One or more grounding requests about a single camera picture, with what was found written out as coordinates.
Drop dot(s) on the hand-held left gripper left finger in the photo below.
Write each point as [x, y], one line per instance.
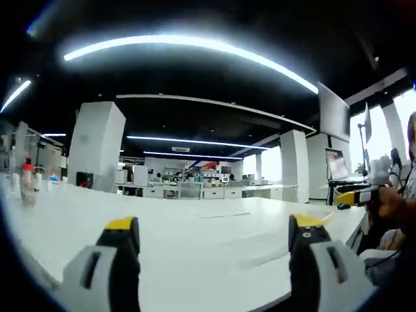
[117, 260]

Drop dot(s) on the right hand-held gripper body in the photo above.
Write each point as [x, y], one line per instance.
[380, 172]

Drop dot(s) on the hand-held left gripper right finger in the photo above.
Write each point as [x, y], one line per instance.
[312, 266]

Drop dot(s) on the person's right hand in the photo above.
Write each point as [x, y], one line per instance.
[391, 204]

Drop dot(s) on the small blue object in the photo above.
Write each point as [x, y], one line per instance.
[344, 205]

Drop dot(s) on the open laptop screen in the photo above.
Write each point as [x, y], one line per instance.
[337, 164]

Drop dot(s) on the person's legs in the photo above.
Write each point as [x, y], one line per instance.
[386, 240]

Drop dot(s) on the large hanging dark monitor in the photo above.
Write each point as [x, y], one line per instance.
[334, 113]

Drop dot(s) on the clear bottle with red cap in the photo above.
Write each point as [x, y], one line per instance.
[28, 182]

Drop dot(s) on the row of white desks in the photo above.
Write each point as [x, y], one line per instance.
[214, 193]

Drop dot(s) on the long ceiling light strip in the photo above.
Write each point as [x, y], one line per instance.
[182, 40]

